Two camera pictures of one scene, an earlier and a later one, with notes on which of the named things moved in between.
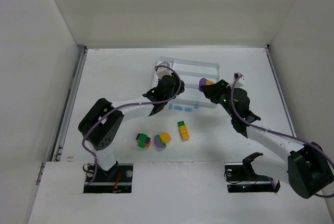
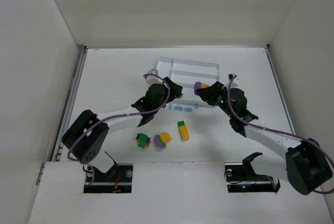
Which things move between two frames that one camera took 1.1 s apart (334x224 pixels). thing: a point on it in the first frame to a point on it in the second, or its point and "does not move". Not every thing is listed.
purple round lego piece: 202,82 to 197,85
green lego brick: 181,123 does not move
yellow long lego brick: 185,132 does not move
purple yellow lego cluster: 160,140 does not move
